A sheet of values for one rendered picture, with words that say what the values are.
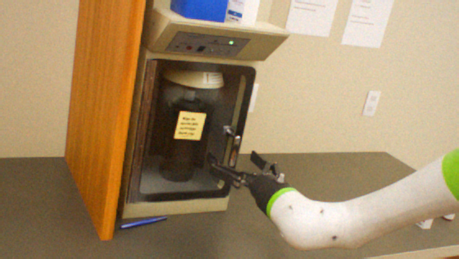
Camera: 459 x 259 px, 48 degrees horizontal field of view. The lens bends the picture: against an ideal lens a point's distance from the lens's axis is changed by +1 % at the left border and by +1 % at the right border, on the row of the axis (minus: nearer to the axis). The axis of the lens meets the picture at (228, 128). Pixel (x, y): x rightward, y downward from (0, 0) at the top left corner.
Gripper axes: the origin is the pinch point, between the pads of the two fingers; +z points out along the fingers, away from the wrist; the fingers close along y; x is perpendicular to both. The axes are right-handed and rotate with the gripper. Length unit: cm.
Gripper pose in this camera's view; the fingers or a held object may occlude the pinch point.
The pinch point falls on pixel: (232, 156)
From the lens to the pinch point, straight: 139.7
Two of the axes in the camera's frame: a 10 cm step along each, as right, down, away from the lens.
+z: -4.5, -3.8, 8.1
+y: -8.7, -0.1, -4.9
